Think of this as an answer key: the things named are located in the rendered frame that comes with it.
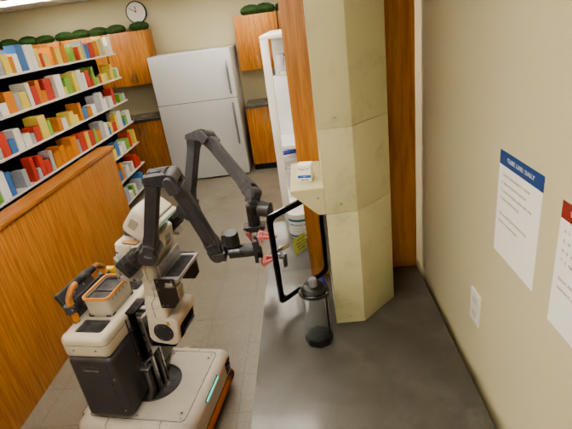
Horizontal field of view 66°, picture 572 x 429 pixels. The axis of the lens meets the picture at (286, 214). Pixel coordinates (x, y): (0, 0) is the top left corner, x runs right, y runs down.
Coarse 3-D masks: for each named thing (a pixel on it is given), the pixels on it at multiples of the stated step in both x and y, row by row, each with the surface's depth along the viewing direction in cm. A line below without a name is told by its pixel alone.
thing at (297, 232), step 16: (304, 208) 179; (288, 224) 174; (304, 224) 181; (288, 240) 176; (304, 240) 183; (320, 240) 191; (272, 256) 172; (288, 256) 178; (304, 256) 185; (320, 256) 193; (288, 272) 180; (304, 272) 187; (288, 288) 182
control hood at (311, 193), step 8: (296, 176) 165; (320, 176) 162; (296, 184) 157; (304, 184) 156; (312, 184) 155; (320, 184) 154; (296, 192) 151; (304, 192) 151; (312, 192) 151; (320, 192) 151; (304, 200) 152; (312, 200) 152; (320, 200) 152; (312, 208) 154; (320, 208) 154
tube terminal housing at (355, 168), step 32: (352, 128) 142; (384, 128) 154; (320, 160) 152; (352, 160) 146; (384, 160) 158; (352, 192) 151; (384, 192) 163; (352, 224) 156; (384, 224) 167; (352, 256) 161; (384, 256) 172; (352, 288) 167; (384, 288) 177; (352, 320) 173
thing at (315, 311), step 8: (328, 288) 156; (304, 296) 154; (312, 296) 153; (320, 296) 153; (304, 304) 157; (312, 304) 154; (320, 304) 155; (304, 312) 160; (312, 312) 156; (320, 312) 156; (312, 320) 157; (320, 320) 157; (328, 320) 160; (312, 328) 159; (320, 328) 159; (328, 328) 161; (312, 336) 161; (320, 336) 160; (328, 336) 162
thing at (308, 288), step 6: (306, 282) 159; (312, 282) 154; (318, 282) 158; (306, 288) 156; (312, 288) 155; (318, 288) 155; (324, 288) 155; (306, 294) 154; (312, 294) 153; (318, 294) 153
